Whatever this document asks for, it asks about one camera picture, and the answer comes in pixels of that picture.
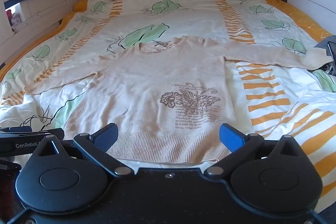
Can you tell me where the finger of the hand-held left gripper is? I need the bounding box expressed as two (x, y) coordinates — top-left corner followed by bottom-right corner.
(39, 128), (65, 147)

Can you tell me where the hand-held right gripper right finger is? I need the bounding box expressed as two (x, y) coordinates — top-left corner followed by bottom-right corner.
(204, 123), (306, 178)

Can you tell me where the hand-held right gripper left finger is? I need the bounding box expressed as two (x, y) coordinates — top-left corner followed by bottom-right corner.
(31, 123), (132, 177)

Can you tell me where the cream printed sweater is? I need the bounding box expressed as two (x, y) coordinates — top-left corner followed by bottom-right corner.
(26, 35), (334, 164)

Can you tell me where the person's left forearm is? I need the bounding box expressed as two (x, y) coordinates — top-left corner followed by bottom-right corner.
(0, 174), (17, 216)

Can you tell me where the pink cloth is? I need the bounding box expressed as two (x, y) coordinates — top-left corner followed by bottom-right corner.
(5, 9), (23, 28)

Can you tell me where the leaf print duvet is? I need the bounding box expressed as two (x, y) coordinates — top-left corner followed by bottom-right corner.
(0, 0), (336, 201)

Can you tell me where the grey cloth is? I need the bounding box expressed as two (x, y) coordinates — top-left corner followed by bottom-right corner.
(314, 34), (336, 75)

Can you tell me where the orange bed sheet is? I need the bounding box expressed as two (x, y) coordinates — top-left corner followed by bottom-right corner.
(0, 0), (336, 83)

